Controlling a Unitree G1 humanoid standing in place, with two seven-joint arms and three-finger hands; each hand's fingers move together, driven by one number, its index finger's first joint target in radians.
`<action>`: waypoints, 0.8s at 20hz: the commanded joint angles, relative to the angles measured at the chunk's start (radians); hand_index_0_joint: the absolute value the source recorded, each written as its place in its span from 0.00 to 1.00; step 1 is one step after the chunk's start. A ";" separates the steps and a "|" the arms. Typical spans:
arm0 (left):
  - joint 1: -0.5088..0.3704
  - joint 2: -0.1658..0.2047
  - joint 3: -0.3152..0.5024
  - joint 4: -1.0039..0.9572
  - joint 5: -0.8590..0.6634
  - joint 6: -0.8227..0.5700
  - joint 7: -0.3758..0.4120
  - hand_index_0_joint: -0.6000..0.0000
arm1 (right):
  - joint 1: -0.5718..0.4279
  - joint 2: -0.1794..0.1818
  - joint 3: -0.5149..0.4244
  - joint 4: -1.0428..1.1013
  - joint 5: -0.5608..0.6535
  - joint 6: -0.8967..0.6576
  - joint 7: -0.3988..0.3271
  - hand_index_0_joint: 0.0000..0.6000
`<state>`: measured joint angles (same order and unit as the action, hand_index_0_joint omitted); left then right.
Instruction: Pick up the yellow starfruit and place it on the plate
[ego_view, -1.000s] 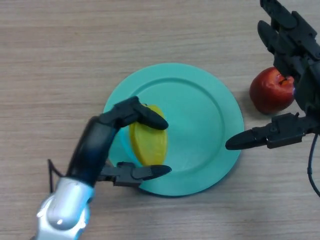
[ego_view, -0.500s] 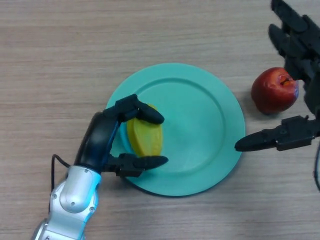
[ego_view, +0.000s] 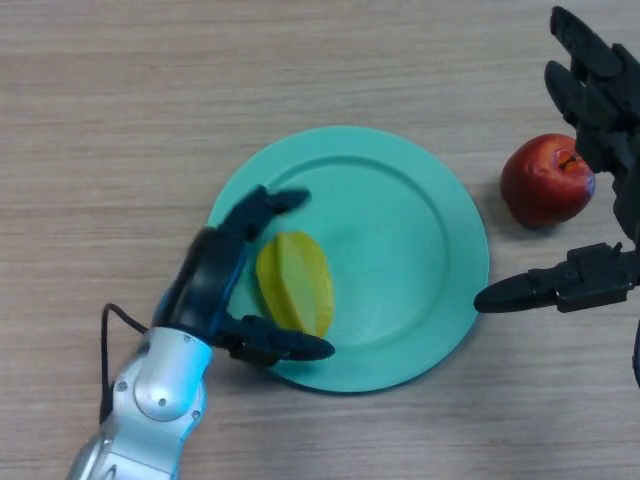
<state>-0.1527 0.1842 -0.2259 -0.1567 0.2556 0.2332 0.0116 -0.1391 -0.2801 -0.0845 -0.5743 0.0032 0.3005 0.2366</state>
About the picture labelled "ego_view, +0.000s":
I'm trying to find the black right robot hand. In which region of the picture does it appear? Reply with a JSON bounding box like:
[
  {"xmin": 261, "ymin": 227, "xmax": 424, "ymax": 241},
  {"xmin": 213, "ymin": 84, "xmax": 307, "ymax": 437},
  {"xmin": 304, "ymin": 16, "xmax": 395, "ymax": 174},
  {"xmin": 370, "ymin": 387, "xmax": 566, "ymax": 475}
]
[{"xmin": 473, "ymin": 5, "xmax": 640, "ymax": 315}]

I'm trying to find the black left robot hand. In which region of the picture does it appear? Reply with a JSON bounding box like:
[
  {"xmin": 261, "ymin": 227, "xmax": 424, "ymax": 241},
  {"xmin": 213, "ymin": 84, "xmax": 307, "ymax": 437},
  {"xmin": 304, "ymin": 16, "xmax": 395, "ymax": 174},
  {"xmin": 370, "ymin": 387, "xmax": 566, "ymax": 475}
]
[{"xmin": 152, "ymin": 184, "xmax": 336, "ymax": 367}]

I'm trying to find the yellow starfruit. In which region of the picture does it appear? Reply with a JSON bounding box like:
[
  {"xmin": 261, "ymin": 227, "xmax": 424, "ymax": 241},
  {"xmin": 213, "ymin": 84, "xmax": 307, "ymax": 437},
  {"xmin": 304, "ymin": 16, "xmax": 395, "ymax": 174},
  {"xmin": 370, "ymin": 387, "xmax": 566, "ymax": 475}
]
[{"xmin": 255, "ymin": 229, "xmax": 335, "ymax": 337}]

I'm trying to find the green round plate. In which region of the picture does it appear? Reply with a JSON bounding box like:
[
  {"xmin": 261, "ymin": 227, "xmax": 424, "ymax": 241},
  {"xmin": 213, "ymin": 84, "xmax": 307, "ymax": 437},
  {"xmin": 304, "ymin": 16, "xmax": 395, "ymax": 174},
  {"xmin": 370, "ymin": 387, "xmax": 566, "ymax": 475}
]
[{"xmin": 207, "ymin": 124, "xmax": 490, "ymax": 396}]

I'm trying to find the red apple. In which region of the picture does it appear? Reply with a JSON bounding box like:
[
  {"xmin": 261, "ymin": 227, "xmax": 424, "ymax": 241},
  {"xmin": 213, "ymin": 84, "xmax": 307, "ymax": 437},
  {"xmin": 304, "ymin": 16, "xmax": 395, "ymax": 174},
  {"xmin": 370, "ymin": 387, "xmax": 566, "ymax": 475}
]
[{"xmin": 500, "ymin": 132, "xmax": 598, "ymax": 230}]

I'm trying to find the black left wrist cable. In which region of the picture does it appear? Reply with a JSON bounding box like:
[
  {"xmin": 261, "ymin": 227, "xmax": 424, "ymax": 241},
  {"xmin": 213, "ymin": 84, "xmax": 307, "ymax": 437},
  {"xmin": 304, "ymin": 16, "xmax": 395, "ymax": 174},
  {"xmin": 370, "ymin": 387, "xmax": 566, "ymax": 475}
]
[{"xmin": 99, "ymin": 303, "xmax": 150, "ymax": 426}]

